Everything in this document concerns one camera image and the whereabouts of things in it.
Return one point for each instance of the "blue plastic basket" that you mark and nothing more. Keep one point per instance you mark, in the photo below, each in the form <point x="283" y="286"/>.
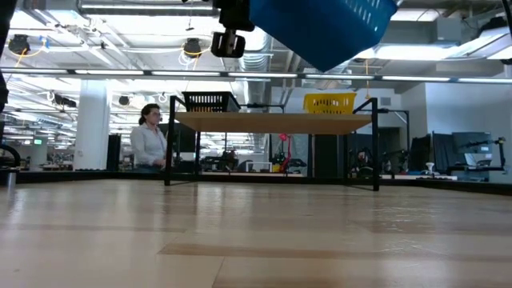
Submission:
<point x="320" y="28"/>

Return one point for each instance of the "black plastic basket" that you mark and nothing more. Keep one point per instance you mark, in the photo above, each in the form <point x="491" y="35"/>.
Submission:
<point x="210" y="102"/>

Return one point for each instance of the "yellow plastic basket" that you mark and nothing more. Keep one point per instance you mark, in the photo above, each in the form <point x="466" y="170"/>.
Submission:
<point x="330" y="104"/>

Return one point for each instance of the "red desk lamp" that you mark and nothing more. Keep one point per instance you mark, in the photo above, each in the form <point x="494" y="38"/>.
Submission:
<point x="285" y="138"/>

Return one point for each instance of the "wooden shelf riser black legs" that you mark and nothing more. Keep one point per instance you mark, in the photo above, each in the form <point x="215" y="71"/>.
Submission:
<point x="276" y="122"/>

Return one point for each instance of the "person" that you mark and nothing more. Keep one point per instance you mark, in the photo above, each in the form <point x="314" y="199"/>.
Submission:
<point x="149" y="144"/>

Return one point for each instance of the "white building column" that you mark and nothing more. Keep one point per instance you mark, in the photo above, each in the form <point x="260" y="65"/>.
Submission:
<point x="92" y="120"/>

